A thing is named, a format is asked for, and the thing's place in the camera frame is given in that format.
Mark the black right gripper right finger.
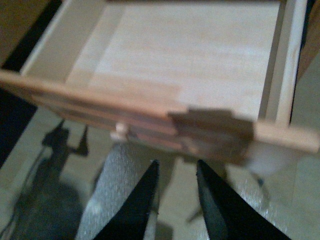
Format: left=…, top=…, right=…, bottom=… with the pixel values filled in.
left=196, top=160, right=289, bottom=240

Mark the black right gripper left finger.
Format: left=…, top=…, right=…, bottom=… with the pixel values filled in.
left=94, top=160, right=160, bottom=240

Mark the wooden drawer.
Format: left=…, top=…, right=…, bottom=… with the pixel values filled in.
left=0, top=0, right=320, bottom=164

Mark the upper drawer round knob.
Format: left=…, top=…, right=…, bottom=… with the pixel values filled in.
left=110, top=122, right=130, bottom=142

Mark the wooden nightstand cabinet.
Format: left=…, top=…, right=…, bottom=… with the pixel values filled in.
left=0, top=0, right=320, bottom=87

